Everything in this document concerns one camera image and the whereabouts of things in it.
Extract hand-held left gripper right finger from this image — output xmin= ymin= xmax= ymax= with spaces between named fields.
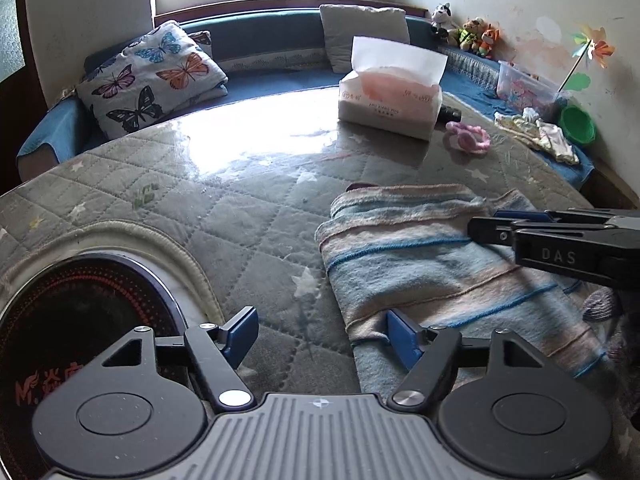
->
xmin=385 ymin=308 xmax=553 ymax=411

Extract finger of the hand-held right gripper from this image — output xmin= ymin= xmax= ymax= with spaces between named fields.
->
xmin=492 ymin=208 xmax=640 ymax=229
xmin=467 ymin=217 xmax=640 ymax=291

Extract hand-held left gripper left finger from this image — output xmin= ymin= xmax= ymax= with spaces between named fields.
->
xmin=89 ymin=306 xmax=260 ymax=409

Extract striped blue beige towel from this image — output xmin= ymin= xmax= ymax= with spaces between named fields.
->
xmin=316 ymin=183 xmax=632 ymax=397

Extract white small cloth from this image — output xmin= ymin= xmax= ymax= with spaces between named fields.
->
xmin=534 ymin=119 xmax=581 ymax=166

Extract pale yellow small cloth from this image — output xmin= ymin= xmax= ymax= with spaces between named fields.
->
xmin=494 ymin=108 xmax=545 ymax=150

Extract green plastic bowl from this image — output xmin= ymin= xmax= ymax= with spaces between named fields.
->
xmin=559 ymin=105 xmax=597 ymax=145

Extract clear plastic storage box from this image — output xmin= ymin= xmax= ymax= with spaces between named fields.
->
xmin=496 ymin=60 xmax=571 ymax=116

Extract white tissue pack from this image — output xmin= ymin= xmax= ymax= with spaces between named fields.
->
xmin=337 ymin=36 xmax=449 ymax=142

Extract round black induction cooker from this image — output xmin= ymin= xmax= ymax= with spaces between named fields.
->
xmin=0 ymin=254 xmax=182 ymax=480

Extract colourful pinwheel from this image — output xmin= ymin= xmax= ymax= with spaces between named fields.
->
xmin=557 ymin=25 xmax=616 ymax=92

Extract black white cow plush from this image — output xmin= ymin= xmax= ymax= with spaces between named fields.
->
xmin=431 ymin=2 xmax=457 ymax=44

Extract grey square pillow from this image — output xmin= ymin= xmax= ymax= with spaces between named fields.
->
xmin=319 ymin=4 xmax=412 ymax=75

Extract butterfly print pillow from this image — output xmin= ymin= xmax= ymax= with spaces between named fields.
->
xmin=75 ymin=20 xmax=230 ymax=141

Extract dark patterned pillow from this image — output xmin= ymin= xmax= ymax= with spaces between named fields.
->
xmin=189 ymin=30 xmax=214 ymax=59

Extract blue sofa bench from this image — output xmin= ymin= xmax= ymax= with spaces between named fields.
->
xmin=16 ymin=9 xmax=596 ymax=192

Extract dark wooden glass door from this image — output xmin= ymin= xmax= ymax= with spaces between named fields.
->
xmin=0 ymin=0 xmax=51 ymax=191

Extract pink plush ring toy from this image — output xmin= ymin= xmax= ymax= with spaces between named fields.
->
xmin=444 ymin=121 xmax=492 ymax=154

